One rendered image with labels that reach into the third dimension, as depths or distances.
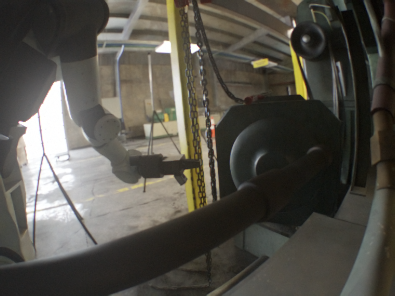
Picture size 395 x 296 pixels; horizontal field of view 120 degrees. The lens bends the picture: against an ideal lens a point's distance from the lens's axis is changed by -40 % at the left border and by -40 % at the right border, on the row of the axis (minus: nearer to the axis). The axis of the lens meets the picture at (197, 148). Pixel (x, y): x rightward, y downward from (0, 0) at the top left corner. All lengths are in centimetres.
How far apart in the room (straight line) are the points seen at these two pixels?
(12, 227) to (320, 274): 71
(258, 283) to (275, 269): 4
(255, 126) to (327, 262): 47
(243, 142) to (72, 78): 54
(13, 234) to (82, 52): 54
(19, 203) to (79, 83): 45
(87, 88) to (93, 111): 6
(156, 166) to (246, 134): 32
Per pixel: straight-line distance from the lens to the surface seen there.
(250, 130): 64
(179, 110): 111
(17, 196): 71
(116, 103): 902
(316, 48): 141
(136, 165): 65
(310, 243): 35
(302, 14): 168
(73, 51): 42
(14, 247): 70
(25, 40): 51
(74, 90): 45
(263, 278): 29
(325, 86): 149
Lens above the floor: 82
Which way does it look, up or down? 10 degrees down
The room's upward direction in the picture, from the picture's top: 6 degrees counter-clockwise
